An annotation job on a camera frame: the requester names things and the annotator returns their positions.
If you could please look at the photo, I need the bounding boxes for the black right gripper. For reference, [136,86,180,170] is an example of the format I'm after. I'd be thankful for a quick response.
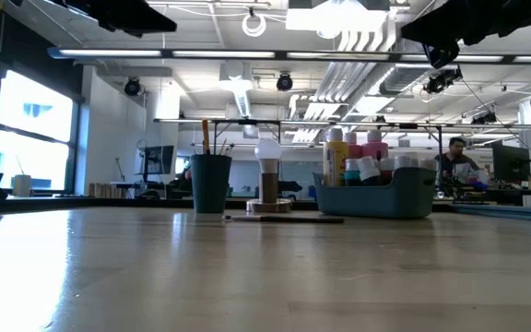
[401,4,475,46]

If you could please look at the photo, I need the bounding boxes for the large pink paint bottle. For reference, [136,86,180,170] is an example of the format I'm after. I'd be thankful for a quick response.
[343,132,364,160]
[361,128,390,161]

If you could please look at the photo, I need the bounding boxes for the small turquoise paint bottle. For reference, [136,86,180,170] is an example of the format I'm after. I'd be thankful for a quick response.
[344,159,361,187]

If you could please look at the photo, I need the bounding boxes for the teal plastic storage bin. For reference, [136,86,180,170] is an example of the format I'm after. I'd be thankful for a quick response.
[312,166,437,220]

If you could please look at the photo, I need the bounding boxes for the black paintbrush dark bristles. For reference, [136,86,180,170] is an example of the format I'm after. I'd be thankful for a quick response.
[222,215,346,225]

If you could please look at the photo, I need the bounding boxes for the teal ribbed plastic cup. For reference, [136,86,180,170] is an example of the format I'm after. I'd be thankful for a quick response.
[190,154,233,215]

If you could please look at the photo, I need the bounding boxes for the person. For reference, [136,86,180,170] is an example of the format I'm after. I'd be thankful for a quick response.
[169,166,194,193]
[433,136,478,185]

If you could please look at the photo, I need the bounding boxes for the black monitor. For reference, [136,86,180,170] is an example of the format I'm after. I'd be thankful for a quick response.
[141,145,175,177]
[491,141,531,184]

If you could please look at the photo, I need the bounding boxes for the long ceiling light bar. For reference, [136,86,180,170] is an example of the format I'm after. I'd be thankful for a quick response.
[46,45,531,65]

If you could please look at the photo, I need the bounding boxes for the row of wooden blocks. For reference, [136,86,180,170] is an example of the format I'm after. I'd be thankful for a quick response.
[88,183,126,199]

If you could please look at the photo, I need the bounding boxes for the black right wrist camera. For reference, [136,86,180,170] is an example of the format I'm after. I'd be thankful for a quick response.
[423,41,461,70]

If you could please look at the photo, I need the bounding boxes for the black ceiling camera cluster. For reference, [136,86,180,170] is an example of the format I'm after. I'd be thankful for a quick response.
[471,112,499,125]
[423,66,464,96]

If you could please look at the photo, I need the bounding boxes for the silver ventilation duct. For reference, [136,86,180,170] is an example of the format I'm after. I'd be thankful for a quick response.
[378,39,437,96]

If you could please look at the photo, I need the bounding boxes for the black background rig frame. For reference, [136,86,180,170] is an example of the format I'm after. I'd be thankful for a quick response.
[210,118,283,156]
[374,122,445,185]

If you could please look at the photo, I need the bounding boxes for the black ceiling dome camera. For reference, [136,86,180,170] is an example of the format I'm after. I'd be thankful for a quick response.
[124,77,142,97]
[276,72,294,92]

